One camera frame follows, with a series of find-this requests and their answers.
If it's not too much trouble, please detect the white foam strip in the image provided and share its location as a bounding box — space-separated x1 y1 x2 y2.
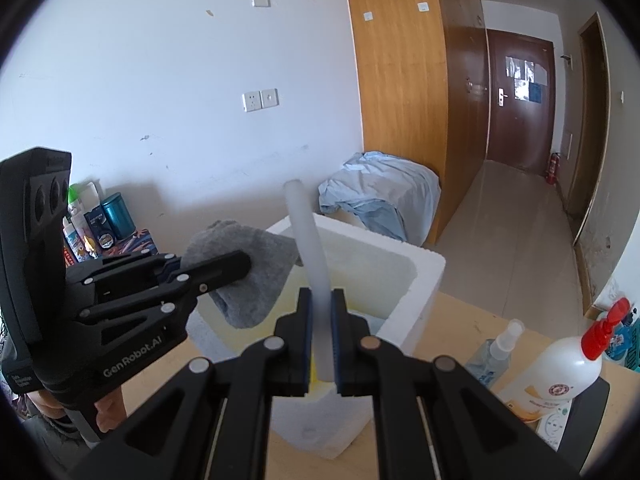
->
282 180 336 383

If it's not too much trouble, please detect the black smartphone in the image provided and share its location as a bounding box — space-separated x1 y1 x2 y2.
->
560 375 612 473

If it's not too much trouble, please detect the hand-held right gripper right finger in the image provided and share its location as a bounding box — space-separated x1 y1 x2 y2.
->
330 287 583 480

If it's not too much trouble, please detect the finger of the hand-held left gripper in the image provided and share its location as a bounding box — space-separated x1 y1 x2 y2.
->
76 251 252 332
66 253 183 287

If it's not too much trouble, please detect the printed blanket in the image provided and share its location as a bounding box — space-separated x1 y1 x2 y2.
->
105 229 161 261

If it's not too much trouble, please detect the grey sock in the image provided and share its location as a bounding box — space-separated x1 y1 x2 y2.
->
180 219 303 330

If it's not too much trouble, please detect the white remote control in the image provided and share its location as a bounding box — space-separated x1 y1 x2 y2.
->
535 392 573 453

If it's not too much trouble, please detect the teal printed box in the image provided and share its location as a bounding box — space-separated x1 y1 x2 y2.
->
602 305 640 373

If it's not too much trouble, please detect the dark brown entrance door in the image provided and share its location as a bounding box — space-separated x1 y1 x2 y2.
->
487 29 555 176

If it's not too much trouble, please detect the person's left hand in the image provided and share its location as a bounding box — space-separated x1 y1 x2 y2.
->
96 384 127 434

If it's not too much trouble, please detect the wooden side door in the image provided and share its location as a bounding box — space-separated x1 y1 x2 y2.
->
567 12 612 242

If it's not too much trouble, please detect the clear plastic notice sleeve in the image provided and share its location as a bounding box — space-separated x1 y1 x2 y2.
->
506 56 549 84

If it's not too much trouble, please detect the white bottle green cap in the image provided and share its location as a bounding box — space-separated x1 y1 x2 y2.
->
67 182 102 221

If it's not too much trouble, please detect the clear blue spray bottle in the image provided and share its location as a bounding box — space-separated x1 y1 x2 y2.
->
467 319 526 391

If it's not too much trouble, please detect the wooden wardrobe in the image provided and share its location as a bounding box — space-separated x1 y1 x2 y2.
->
341 0 488 246

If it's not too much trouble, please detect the blue white spray can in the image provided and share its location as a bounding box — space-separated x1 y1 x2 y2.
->
62 216 90 263

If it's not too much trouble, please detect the white red-pump lotion bottle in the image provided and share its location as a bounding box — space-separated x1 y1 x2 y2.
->
492 297 632 423

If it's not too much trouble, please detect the white foam box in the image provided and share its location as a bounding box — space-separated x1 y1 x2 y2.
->
186 214 447 461

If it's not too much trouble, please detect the teal metal canister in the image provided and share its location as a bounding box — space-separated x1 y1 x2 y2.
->
100 192 137 242

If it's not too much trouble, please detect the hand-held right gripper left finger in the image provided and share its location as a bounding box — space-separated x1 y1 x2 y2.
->
70 287 314 480

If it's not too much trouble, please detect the light blue crumpled sheet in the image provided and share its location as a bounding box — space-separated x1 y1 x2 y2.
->
318 151 442 246

